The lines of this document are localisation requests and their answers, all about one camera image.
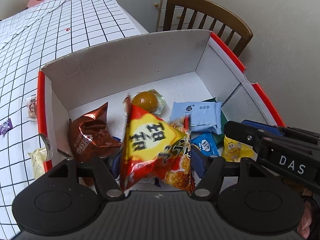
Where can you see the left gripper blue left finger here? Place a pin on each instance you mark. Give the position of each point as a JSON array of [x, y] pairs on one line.
[[113, 164]]

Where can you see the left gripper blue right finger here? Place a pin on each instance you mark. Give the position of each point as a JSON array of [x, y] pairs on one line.
[[200, 162]]

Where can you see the white blue snack packet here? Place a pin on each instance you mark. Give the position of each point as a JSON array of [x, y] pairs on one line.
[[206, 144]]

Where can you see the brown oreo snack bag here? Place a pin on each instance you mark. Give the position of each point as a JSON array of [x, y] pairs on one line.
[[89, 136]]

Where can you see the yellow m&m packet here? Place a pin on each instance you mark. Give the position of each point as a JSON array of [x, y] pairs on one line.
[[233, 150]]

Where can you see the red yellow chips bag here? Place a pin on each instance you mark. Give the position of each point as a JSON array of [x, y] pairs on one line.
[[155, 148]]

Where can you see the light blue snack packet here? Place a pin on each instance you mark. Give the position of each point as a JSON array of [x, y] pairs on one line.
[[205, 117]]

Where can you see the braised egg packet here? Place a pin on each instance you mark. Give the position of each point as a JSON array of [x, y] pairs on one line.
[[151, 101]]

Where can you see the pale yellow snack packet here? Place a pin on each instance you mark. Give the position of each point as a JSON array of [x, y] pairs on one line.
[[38, 157]]

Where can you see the small pink snack packet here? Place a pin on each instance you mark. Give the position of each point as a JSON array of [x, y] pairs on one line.
[[31, 103]]

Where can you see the purple candy packet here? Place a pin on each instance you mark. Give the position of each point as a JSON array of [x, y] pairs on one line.
[[5, 127]]

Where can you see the person right hand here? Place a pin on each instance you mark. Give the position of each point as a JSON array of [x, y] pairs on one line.
[[304, 225]]

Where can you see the red white cardboard box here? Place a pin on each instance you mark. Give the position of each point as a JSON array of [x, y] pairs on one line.
[[185, 65]]

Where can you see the brown wooden chair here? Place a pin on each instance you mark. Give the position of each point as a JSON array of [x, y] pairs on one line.
[[216, 13]]

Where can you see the white black checkered tablecloth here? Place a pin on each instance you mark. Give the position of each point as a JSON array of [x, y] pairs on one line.
[[29, 40]]

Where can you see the pink box on table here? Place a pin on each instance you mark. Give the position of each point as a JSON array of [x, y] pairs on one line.
[[32, 3]]

